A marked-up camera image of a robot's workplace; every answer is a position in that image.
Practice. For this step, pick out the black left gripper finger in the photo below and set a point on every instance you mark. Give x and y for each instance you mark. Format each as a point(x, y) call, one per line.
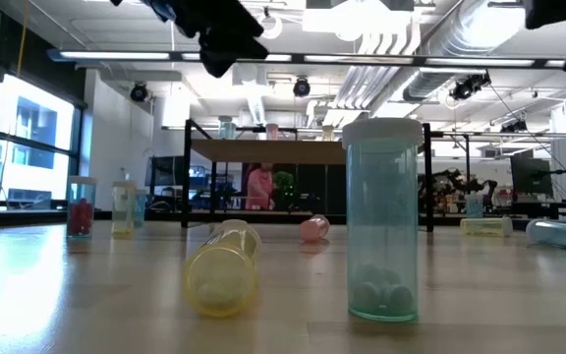
point(229, 54)

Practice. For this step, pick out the teal medicine bottle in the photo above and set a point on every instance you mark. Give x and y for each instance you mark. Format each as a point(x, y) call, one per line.
point(473, 206)
point(234, 133)
point(224, 130)
point(381, 221)

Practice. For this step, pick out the yellow medicine bottle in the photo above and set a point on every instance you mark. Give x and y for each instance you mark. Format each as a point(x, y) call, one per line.
point(124, 211)
point(221, 275)
point(328, 134)
point(484, 226)

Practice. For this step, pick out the red pill bottle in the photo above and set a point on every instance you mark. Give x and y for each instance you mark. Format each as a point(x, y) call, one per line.
point(80, 216)

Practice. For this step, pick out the blue medicine bottle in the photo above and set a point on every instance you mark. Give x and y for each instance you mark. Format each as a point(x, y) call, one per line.
point(558, 235)
point(141, 209)

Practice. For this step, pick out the black background robot arm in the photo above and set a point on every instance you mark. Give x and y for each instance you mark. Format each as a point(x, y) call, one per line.
point(489, 187)

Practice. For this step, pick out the wooden shelf with black legs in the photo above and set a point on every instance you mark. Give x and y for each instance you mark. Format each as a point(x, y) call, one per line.
point(273, 151)

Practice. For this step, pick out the black round spotlight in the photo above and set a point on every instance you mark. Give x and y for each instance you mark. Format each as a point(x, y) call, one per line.
point(139, 92)
point(301, 87)

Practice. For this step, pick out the long ceiling light bar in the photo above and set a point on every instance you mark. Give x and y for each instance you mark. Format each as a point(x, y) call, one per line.
point(116, 55)

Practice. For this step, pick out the black computer monitor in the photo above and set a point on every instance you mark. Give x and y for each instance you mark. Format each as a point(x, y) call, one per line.
point(531, 174)
point(165, 171)

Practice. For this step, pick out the person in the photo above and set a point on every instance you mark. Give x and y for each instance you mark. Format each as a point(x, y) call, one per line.
point(261, 189)

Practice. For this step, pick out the green potted plant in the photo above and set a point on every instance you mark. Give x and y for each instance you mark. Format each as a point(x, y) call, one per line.
point(284, 184)

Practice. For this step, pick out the large window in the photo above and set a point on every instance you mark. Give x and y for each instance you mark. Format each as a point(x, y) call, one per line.
point(32, 123)

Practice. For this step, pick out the black track light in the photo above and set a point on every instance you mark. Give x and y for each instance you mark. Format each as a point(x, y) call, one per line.
point(469, 86)
point(514, 126)

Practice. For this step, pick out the silver ventilation duct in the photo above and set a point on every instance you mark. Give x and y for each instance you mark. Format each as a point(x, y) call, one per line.
point(430, 83)

